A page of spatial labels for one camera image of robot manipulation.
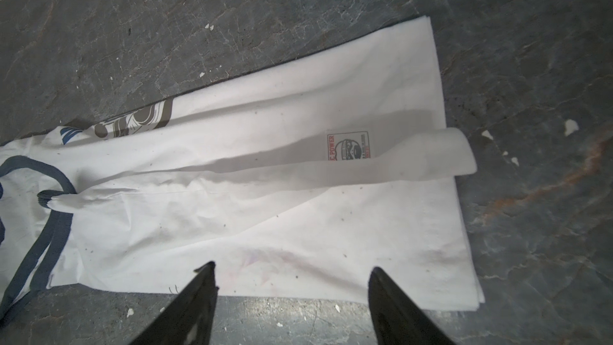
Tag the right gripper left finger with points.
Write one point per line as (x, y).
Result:
(189, 318)

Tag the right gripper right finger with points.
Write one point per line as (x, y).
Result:
(396, 318)

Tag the white navy-trimmed tank top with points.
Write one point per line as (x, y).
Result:
(296, 181)

